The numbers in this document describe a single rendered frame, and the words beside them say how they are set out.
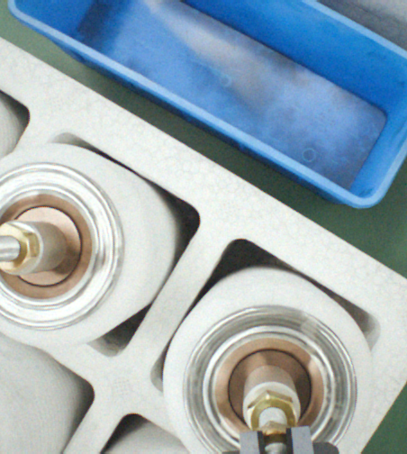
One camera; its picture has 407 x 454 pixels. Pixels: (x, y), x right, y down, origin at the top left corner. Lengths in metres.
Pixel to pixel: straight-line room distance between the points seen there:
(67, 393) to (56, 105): 0.17
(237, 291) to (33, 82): 0.18
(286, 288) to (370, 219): 0.26
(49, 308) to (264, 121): 0.30
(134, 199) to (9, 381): 0.11
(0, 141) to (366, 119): 0.31
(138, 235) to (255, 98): 0.28
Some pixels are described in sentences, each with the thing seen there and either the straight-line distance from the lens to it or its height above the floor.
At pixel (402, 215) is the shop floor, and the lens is 0.52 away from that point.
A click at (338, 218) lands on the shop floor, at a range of 0.51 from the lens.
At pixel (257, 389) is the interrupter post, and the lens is 0.23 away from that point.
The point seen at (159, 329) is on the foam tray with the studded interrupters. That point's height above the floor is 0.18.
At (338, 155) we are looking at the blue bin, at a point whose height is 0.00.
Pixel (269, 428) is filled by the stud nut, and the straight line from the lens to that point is 0.18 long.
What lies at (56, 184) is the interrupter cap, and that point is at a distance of 0.26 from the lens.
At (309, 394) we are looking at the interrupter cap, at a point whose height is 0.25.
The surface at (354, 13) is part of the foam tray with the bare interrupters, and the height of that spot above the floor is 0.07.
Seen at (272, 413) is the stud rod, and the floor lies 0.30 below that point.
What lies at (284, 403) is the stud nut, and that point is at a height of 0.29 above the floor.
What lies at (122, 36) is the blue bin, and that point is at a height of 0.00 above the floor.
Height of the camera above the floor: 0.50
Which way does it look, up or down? 85 degrees down
